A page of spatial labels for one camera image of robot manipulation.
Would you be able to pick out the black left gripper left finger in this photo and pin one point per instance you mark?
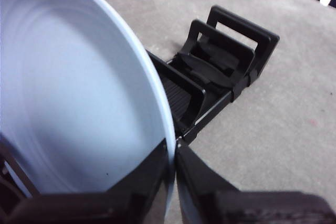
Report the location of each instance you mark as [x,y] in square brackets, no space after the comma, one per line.
[118,208]

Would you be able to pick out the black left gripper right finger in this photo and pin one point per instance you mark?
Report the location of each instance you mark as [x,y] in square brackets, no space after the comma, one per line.
[225,208]

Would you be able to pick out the blue round plate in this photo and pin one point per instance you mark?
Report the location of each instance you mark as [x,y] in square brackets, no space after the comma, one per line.
[68,82]

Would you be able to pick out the black plate rack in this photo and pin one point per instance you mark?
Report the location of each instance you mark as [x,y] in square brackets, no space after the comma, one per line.
[218,66]

